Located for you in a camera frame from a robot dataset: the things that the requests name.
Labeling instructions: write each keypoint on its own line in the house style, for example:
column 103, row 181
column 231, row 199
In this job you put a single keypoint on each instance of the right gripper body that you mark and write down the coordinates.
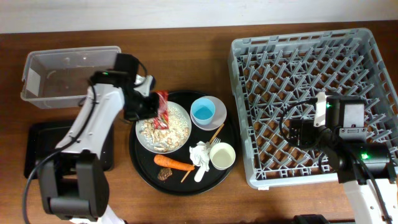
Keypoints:
column 308, row 135

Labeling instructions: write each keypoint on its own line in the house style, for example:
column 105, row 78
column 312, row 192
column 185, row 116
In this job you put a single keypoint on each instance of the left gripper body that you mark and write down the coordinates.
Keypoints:
column 142, row 107

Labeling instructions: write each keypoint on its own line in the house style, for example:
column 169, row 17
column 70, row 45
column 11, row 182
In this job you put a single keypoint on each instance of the red snack wrapper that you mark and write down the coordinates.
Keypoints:
column 162, row 119

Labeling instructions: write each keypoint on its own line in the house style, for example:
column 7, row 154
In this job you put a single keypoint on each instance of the blue plastic cup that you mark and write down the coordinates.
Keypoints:
column 203, row 111

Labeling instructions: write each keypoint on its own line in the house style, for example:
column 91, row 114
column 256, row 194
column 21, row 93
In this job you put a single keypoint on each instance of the white tissue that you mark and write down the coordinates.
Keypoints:
column 199, row 155

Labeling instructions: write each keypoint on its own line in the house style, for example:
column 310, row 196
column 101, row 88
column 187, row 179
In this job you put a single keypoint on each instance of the cream paper cup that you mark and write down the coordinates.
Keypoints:
column 222, row 156

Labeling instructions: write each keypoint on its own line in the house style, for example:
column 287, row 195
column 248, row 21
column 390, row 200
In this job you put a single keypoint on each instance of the pink small bowl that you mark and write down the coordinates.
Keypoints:
column 219, row 117

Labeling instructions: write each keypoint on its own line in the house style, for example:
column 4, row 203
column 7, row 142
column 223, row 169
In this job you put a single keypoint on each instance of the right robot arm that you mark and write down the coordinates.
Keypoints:
column 365, row 169

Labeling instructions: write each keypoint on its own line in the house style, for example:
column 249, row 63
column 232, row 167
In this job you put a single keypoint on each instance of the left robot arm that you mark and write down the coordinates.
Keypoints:
column 72, row 182

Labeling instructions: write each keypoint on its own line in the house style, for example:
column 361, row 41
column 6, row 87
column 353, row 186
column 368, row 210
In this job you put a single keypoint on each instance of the grey dishwasher rack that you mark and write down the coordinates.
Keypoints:
column 272, row 73

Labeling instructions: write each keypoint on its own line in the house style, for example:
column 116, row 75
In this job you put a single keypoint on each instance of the grey plate with food scraps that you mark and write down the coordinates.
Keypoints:
column 166, row 140

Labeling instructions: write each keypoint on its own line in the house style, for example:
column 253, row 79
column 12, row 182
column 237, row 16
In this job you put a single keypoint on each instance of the orange carrot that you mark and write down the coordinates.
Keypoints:
column 164, row 161

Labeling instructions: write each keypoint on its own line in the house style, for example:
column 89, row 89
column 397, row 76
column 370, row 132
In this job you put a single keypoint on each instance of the brown food lump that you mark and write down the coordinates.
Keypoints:
column 164, row 173

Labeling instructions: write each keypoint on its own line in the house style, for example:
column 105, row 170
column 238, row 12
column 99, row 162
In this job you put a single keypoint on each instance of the wooden chopstick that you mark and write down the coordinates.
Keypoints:
column 210, row 142

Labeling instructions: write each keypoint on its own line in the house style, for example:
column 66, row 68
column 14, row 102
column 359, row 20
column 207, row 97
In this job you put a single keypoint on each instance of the clear plastic bin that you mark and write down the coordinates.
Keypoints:
column 59, row 78

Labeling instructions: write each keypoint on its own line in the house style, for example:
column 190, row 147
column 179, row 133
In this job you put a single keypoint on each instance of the white plastic fork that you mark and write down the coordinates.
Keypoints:
column 201, row 172

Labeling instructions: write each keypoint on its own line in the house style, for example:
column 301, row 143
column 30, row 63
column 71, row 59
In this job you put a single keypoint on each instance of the black rectangular tray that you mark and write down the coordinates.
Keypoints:
column 43, row 137

